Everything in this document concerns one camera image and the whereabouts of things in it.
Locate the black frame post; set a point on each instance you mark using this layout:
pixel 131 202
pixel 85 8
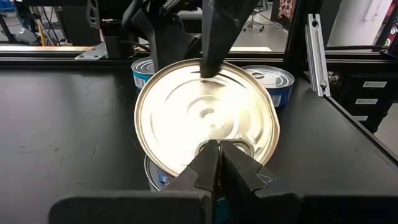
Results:
pixel 298 37

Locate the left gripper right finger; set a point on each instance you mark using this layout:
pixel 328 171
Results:
pixel 239 174

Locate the blue pink label salmon can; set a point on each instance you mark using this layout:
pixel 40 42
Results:
pixel 186 118

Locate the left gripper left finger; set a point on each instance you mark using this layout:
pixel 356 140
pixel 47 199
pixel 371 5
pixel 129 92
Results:
pixel 199 174

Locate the silver aluminium extrusion post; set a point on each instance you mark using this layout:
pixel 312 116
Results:
pixel 317 56

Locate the silver corner bracket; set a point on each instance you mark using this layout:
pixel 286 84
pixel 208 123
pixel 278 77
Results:
pixel 93 53

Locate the office chair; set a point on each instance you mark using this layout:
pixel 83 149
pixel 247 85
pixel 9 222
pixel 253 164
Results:
pixel 255 18

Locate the dark blue label tin can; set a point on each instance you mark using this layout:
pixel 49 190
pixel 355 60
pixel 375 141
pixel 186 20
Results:
pixel 273 81

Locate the black table edge rail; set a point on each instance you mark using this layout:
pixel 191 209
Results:
pixel 357 124
pixel 37 59

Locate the teal label tin can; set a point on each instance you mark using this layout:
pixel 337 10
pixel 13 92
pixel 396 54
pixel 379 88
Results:
pixel 155 179

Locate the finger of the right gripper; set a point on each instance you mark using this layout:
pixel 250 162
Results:
pixel 171 43
pixel 217 37

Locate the light blue label tin can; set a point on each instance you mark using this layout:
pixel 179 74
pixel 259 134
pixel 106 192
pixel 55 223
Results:
pixel 141 76

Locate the black drawer cabinet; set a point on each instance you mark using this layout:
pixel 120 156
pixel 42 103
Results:
pixel 373 93

